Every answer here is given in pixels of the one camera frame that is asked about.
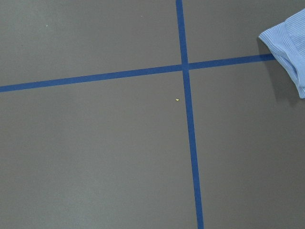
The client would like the light blue striped shirt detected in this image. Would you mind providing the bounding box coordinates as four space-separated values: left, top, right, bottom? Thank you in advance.
258 9 305 99

